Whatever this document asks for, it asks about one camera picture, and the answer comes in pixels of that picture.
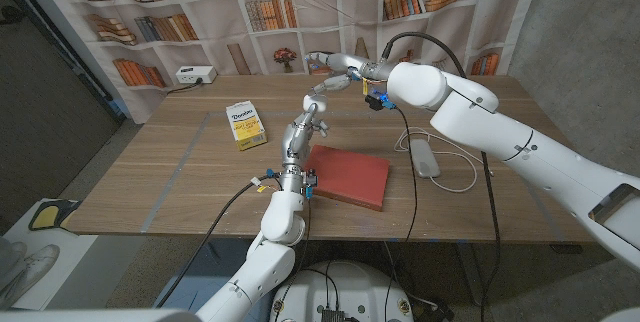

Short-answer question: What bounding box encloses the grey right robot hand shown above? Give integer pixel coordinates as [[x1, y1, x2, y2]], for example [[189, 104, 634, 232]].
[[304, 51, 396, 97]]

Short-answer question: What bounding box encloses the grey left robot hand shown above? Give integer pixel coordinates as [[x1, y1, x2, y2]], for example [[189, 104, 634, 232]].
[[280, 102, 331, 168]]

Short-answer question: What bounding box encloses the white AirPods case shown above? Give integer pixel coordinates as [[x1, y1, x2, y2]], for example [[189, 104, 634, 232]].
[[302, 93, 329, 113]]

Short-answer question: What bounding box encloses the red notebook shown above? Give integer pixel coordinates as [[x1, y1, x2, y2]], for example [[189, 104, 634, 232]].
[[303, 143, 391, 212]]

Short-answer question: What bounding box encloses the yellow brown sugar box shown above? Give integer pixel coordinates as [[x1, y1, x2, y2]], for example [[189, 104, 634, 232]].
[[225, 100, 268, 152]]

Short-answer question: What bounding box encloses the white power strip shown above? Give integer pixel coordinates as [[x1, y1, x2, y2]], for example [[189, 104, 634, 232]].
[[175, 65, 218, 85]]

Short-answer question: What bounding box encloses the white oblong charger block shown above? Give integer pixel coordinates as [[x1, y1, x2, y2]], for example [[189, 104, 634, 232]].
[[407, 138, 443, 180]]

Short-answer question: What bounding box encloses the printed bookshelf backdrop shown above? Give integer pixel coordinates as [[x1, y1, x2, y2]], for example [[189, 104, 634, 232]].
[[7, 0, 549, 126]]

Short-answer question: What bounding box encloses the grey tape outline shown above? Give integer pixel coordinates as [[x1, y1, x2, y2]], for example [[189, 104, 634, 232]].
[[141, 109, 501, 234]]

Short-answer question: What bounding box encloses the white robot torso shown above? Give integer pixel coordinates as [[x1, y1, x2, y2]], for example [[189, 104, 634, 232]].
[[269, 260, 415, 322]]

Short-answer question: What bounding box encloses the yellow and black pad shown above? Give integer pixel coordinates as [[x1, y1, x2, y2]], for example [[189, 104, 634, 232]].
[[28, 198, 82, 232]]

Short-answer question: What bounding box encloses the white floor sheet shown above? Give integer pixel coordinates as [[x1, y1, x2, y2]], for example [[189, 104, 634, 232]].
[[0, 197, 100, 312]]

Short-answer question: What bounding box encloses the white sneaker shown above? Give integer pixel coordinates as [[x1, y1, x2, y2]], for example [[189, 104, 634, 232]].
[[0, 244, 61, 309], [0, 240, 29, 276]]

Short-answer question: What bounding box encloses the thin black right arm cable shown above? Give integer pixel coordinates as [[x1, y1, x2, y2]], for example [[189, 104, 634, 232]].
[[383, 106, 419, 322]]

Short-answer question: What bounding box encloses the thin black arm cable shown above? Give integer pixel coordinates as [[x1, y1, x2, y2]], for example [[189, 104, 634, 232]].
[[383, 106, 419, 322], [273, 196, 314, 322]]

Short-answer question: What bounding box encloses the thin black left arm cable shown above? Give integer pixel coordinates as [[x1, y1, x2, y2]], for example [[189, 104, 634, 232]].
[[273, 196, 314, 322]]

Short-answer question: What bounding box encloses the black power strip cord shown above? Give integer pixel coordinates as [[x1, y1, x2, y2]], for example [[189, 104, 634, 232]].
[[164, 77, 204, 96]]

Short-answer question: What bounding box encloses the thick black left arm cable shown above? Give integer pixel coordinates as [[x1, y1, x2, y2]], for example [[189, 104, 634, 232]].
[[154, 174, 284, 309]]

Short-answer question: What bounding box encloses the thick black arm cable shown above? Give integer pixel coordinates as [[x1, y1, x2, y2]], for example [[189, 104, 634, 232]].
[[380, 31, 503, 322], [154, 174, 284, 309]]

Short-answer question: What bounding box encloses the white USB cable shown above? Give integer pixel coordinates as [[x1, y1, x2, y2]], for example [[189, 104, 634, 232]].
[[393, 126, 496, 195]]

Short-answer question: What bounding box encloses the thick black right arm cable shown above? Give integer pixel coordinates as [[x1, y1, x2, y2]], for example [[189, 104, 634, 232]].
[[380, 31, 503, 322]]

